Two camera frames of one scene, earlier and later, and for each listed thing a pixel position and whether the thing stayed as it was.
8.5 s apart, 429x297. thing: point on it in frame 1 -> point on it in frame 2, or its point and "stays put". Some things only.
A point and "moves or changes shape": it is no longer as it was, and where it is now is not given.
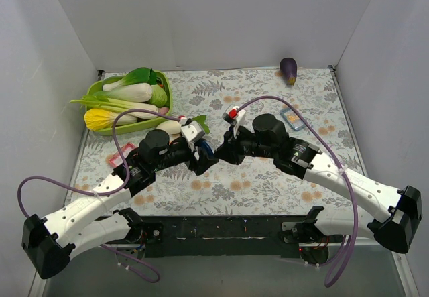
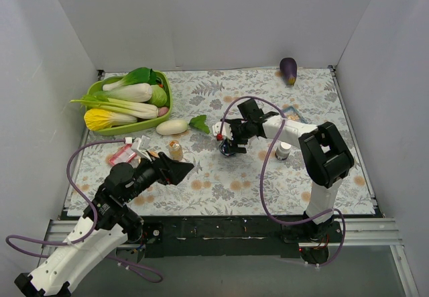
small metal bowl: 210,149 moves or changes shape
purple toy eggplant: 288,70 stays put
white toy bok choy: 135,86 stays put
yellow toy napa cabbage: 96,119 stays put
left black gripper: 196,157 -> 164,168
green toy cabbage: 159,96 stays put
